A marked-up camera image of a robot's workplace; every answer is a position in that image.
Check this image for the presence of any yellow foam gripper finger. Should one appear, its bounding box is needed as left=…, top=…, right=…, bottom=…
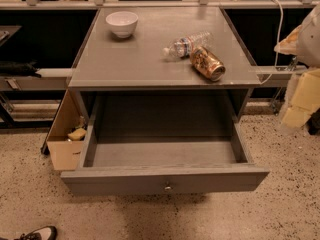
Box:
left=280, top=69, right=320, bottom=128
left=274, top=25, right=302, bottom=55

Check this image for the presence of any white horizontal rail beam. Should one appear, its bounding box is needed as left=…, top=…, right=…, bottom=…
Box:
left=0, top=68, right=73, bottom=91

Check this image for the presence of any grey cabinet with top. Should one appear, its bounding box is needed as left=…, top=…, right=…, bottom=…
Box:
left=67, top=5, right=263, bottom=122

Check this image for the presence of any yellow sponge in box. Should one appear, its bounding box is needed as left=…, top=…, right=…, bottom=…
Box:
left=68, top=128, right=86, bottom=141

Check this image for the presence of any orange soda can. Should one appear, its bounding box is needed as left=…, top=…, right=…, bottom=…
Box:
left=190, top=46, right=226, bottom=82

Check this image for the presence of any white cable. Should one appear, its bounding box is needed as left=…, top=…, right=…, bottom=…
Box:
left=260, top=0, right=285, bottom=85

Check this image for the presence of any black and white shoe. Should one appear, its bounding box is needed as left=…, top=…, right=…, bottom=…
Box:
left=15, top=226, right=57, bottom=240

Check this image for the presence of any open grey top drawer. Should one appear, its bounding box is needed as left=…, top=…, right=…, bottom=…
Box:
left=61, top=93, right=268, bottom=195

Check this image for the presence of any brown cardboard box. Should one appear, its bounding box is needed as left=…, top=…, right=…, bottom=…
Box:
left=46, top=91, right=86, bottom=171

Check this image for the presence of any black folded umbrella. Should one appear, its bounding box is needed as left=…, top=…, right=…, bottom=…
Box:
left=0, top=61, right=41, bottom=77

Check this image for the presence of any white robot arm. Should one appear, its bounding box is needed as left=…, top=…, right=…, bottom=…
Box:
left=274, top=4, right=320, bottom=128

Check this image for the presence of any clear plastic water bottle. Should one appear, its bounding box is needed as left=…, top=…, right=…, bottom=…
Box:
left=162, top=31, right=214, bottom=61

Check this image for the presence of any white ceramic bowl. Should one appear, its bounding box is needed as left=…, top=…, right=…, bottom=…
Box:
left=106, top=11, right=138, bottom=38

